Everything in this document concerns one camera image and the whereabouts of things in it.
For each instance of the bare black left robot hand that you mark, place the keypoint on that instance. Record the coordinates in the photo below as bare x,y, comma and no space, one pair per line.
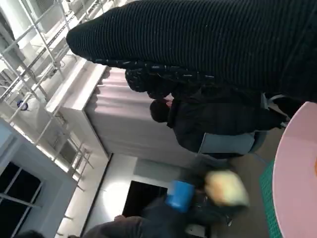
179,196

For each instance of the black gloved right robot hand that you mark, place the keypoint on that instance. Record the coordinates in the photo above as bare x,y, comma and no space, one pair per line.
198,37

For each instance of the round toy bread bun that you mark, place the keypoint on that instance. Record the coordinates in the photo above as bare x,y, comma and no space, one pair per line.
227,188

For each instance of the pink bowl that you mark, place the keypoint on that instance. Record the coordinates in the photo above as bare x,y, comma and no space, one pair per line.
294,173

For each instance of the long braided toy bread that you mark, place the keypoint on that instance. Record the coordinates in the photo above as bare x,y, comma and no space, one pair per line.
315,164

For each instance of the person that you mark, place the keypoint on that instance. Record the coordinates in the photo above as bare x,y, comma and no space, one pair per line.
218,116
32,234
116,228

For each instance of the grey office chair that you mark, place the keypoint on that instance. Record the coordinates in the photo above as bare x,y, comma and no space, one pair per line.
227,143

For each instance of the green cutting mat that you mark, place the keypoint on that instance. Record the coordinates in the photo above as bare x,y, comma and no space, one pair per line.
268,198

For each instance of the white booth with curtain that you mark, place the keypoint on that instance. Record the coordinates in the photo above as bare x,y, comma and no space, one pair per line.
123,119

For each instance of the dark window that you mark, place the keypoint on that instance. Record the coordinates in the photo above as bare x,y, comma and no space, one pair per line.
15,198

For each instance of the black wall screen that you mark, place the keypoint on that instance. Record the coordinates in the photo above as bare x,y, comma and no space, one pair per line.
143,198

